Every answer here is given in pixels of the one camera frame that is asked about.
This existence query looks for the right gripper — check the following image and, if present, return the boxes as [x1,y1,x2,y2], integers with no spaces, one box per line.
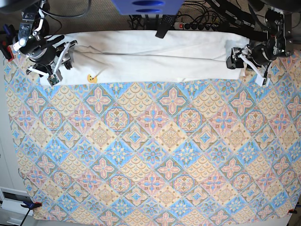
[17,35,72,71]

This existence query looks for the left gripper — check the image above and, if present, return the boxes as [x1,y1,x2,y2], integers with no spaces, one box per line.
[226,40,274,70]

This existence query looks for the white printed T-shirt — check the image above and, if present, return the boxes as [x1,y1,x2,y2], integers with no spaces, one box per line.
[59,30,249,85]

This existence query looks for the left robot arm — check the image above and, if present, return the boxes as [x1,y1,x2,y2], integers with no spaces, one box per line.
[226,0,301,69]

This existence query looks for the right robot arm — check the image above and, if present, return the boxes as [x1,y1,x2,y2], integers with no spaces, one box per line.
[0,0,77,77]

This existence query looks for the white power strip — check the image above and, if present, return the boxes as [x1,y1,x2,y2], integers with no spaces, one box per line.
[173,22,220,31]

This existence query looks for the black remote-like bar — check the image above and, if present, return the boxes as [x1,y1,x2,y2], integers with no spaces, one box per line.
[155,15,176,39]

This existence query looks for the blue box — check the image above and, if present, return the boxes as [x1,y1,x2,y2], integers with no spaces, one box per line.
[112,0,184,15]

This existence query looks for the patterned tablecloth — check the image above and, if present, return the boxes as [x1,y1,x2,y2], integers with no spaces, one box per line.
[4,51,301,226]

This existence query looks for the orange black clamp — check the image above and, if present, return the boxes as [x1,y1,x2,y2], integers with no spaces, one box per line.
[21,202,42,210]

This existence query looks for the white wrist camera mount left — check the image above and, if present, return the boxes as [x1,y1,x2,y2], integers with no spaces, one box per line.
[239,44,270,87]

